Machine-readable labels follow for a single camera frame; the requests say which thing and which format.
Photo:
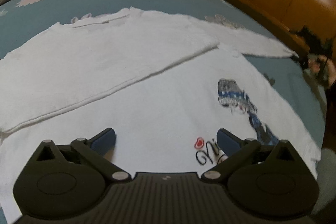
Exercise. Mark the white printed t-shirt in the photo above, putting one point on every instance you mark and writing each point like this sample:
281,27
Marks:
131,61

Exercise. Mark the person's grey clothing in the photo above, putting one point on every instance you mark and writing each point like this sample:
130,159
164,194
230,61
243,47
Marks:
326,187

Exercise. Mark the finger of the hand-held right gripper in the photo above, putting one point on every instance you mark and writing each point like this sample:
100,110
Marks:
303,63

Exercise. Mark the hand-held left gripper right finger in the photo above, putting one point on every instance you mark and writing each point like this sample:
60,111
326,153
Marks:
228,143

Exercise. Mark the person's right hand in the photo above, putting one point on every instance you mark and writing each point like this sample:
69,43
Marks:
317,64

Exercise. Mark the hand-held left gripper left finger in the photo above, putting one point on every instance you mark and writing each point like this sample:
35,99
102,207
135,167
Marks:
103,141

